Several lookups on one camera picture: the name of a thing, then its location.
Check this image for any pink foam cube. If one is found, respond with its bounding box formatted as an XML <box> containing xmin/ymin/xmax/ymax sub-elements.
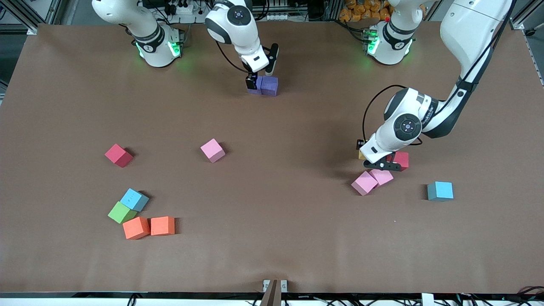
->
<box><xmin>200</xmin><ymin>138</ymin><xmax>226</xmax><ymax>164</ymax></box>
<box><xmin>369</xmin><ymin>169</ymin><xmax>394</xmax><ymax>187</ymax></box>
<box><xmin>351</xmin><ymin>171</ymin><xmax>379</xmax><ymax>196</ymax></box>

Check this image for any red foam cube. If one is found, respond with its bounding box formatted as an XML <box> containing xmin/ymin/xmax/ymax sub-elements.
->
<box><xmin>393</xmin><ymin>151</ymin><xmax>410</xmax><ymax>172</ymax></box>
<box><xmin>105</xmin><ymin>144</ymin><xmax>134</xmax><ymax>168</ymax></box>

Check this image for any blue foam cube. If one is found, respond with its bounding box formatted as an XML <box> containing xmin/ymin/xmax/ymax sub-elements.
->
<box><xmin>427</xmin><ymin>181</ymin><xmax>454</xmax><ymax>202</ymax></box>

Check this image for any pile of orange objects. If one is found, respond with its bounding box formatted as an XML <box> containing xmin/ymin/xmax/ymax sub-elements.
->
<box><xmin>339</xmin><ymin>0</ymin><xmax>392</xmax><ymax>23</ymax></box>

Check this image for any brown table cover sheet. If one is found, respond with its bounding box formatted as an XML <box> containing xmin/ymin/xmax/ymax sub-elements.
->
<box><xmin>0</xmin><ymin>20</ymin><xmax>544</xmax><ymax>295</ymax></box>

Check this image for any light cyan foam cube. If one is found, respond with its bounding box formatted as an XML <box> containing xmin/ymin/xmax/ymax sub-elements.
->
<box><xmin>120</xmin><ymin>188</ymin><xmax>150</xmax><ymax>212</ymax></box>

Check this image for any orange foam cube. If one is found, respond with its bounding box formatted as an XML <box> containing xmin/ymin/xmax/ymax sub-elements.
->
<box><xmin>122</xmin><ymin>217</ymin><xmax>151</xmax><ymax>241</ymax></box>
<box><xmin>150</xmin><ymin>216</ymin><xmax>176</xmax><ymax>236</ymax></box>

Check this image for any green foam cube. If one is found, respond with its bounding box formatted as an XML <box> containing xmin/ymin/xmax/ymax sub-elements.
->
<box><xmin>108</xmin><ymin>201</ymin><xmax>138</xmax><ymax>224</ymax></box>

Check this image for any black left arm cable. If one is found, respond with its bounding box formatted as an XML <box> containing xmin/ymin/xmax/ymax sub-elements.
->
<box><xmin>362</xmin><ymin>84</ymin><xmax>409</xmax><ymax>143</ymax></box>

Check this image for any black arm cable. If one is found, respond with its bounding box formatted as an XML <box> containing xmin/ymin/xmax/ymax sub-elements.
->
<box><xmin>215</xmin><ymin>39</ymin><xmax>252</xmax><ymax>74</ymax></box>
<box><xmin>362</xmin><ymin>84</ymin><xmax>409</xmax><ymax>143</ymax></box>

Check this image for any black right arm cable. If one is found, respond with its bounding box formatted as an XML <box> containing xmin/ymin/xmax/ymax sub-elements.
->
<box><xmin>215</xmin><ymin>39</ymin><xmax>252</xmax><ymax>74</ymax></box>

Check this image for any brown camera stand post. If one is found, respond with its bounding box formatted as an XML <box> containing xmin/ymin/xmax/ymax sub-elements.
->
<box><xmin>260</xmin><ymin>279</ymin><xmax>282</xmax><ymax>306</ymax></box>

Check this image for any aluminium table edge rail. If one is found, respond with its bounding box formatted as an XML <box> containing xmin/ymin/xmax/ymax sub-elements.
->
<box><xmin>523</xmin><ymin>32</ymin><xmax>544</xmax><ymax>85</ymax></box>

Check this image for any aluminium frame profile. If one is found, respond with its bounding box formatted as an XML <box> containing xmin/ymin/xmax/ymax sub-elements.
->
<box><xmin>509</xmin><ymin>0</ymin><xmax>544</xmax><ymax>31</ymax></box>
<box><xmin>25</xmin><ymin>0</ymin><xmax>66</xmax><ymax>34</ymax></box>

